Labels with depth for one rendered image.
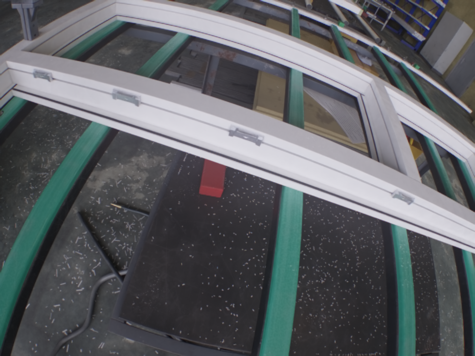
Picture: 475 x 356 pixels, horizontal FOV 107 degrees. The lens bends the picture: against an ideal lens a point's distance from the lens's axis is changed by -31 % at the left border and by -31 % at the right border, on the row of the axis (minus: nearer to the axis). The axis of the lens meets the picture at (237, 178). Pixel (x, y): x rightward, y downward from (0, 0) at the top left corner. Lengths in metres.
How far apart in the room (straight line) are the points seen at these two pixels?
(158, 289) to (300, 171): 0.39
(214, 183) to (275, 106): 0.43
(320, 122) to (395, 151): 0.50
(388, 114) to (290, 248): 0.42
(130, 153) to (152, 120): 1.13
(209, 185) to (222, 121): 0.31
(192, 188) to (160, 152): 0.86
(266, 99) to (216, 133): 0.61
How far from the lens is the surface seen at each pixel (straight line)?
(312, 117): 1.01
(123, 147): 1.57
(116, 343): 1.19
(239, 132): 0.35
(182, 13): 0.78
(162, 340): 0.61
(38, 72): 0.51
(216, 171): 0.68
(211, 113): 0.36
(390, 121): 0.63
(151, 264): 0.60
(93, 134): 0.43
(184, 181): 0.70
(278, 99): 1.00
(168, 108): 0.38
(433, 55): 9.69
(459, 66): 9.38
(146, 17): 0.83
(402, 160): 0.54
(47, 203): 0.38
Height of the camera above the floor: 1.17
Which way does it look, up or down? 51 degrees down
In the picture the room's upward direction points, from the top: 24 degrees clockwise
